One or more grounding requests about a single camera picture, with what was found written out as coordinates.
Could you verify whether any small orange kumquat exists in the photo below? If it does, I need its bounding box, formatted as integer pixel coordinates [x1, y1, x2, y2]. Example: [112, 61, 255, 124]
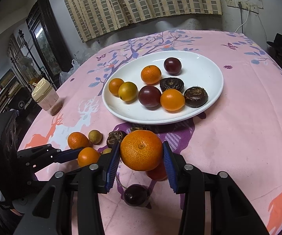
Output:
[108, 78, 124, 96]

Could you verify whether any cream lid plastic jar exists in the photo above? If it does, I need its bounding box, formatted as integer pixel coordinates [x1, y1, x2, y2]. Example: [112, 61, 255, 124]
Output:
[32, 78, 63, 116]

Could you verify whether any white oval plate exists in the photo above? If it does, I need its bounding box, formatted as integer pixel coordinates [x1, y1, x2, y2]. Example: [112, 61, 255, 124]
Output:
[102, 50, 224, 125]

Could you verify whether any striped beige curtain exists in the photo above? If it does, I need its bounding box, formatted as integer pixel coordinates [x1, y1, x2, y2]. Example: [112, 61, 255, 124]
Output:
[64, 0, 223, 42]

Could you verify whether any wall power strip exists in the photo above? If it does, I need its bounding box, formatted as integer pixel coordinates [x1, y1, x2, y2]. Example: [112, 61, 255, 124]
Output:
[225, 0, 259, 14]

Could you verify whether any big orange tangerine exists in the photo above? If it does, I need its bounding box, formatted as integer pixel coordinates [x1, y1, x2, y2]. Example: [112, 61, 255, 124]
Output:
[120, 130, 163, 171]

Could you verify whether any dark cherry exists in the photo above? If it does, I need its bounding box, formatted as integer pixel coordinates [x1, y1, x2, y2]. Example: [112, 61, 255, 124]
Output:
[123, 184, 150, 207]

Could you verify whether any large orange tangerine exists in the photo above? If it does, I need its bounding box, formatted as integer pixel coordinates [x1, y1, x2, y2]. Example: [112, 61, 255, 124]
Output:
[77, 147, 101, 167]

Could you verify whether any pink deer tablecloth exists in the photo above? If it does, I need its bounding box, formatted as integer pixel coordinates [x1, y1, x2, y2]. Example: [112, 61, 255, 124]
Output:
[20, 30, 282, 234]

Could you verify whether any red cherry tomato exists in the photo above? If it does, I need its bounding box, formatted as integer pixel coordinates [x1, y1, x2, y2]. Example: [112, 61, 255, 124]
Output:
[146, 161, 167, 181]

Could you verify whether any dark wooden door frame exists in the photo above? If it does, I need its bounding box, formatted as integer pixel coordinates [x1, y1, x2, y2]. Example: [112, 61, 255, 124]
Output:
[26, 0, 72, 82]

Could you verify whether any dark purple plum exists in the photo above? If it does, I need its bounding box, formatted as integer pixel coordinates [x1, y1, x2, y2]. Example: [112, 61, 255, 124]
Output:
[138, 85, 161, 108]
[164, 57, 182, 75]

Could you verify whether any yellow-green citrus fruit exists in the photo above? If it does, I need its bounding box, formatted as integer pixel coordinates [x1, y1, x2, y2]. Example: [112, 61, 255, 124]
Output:
[118, 82, 138, 102]

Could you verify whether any tan longan fruit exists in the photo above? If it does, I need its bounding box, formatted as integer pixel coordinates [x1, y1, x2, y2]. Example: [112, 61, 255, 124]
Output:
[101, 148, 112, 154]
[88, 129, 103, 145]

